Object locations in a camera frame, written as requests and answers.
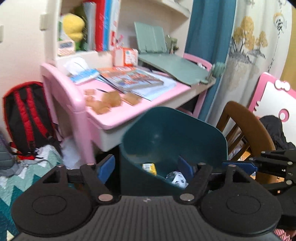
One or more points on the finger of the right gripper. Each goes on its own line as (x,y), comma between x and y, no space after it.
(247,167)

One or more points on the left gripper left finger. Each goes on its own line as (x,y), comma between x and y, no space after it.
(94,178)

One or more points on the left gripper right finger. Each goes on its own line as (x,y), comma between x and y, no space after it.
(197,177)

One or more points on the white blue wrapper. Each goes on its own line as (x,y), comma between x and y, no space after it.
(176,178)

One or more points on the yogurt drink bottle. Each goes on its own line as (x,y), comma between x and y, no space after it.
(150,168)

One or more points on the teal trash bin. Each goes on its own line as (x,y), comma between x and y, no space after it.
(160,136)

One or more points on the black wooden chair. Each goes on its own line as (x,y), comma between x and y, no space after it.
(247,128)

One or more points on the teal zigzag quilt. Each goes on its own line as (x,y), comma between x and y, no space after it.
(12,187)

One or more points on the pink hello kitty board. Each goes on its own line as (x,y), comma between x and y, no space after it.
(275,97)

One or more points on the pink desk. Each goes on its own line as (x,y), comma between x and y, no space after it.
(97,118)

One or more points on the red black backpack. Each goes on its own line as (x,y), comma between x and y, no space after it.
(28,120)

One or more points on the purple grey backpack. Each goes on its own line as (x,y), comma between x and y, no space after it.
(9,164)

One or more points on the stack of magazines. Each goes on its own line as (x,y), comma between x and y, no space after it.
(143,83)

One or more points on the white printed curtain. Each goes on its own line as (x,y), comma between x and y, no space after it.
(259,43)

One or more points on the orange white box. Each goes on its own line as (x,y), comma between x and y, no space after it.
(125,57)

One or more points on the white digital clock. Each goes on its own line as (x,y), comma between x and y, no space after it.
(66,47)

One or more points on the green reading stand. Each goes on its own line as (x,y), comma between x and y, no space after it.
(152,50)

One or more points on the blue curtain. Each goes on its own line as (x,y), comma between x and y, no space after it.
(209,37)

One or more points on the yellow plush toy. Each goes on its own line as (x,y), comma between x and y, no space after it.
(72,27)

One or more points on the row of books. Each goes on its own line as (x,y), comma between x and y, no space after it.
(102,19)

